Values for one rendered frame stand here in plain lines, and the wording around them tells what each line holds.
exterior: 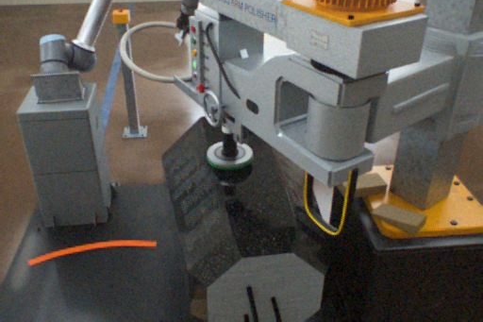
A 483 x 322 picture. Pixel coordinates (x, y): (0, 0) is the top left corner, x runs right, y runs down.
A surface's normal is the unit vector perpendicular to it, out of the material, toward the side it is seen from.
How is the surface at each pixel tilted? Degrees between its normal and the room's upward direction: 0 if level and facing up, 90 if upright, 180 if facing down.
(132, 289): 0
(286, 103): 90
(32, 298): 0
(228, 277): 90
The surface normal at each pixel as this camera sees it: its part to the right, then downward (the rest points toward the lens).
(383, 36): 0.54, 0.43
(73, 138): 0.14, 0.50
